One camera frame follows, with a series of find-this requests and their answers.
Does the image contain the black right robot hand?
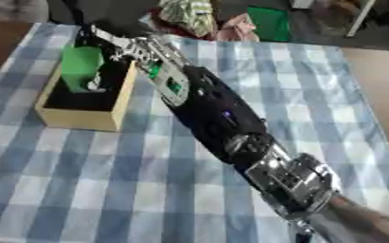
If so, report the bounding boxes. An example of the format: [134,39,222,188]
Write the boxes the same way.
[71,23,137,94]

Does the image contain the green block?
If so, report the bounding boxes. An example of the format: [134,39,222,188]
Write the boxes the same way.
[60,45,107,93]

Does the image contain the tan cardboard box black inside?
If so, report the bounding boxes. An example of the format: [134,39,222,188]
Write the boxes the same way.
[33,47,140,133]

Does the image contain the dark chair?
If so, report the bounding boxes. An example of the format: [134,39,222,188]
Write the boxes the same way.
[45,0,161,28]

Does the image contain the green and white patterned bag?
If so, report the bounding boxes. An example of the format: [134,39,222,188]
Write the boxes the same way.
[156,0,220,38]

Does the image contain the pink crumpled bag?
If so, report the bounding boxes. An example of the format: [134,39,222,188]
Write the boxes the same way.
[215,12,261,43]

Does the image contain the green flat board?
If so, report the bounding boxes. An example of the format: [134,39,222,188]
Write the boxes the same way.
[246,5,293,43]

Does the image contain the white pole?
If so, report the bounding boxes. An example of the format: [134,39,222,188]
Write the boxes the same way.
[343,0,380,39]

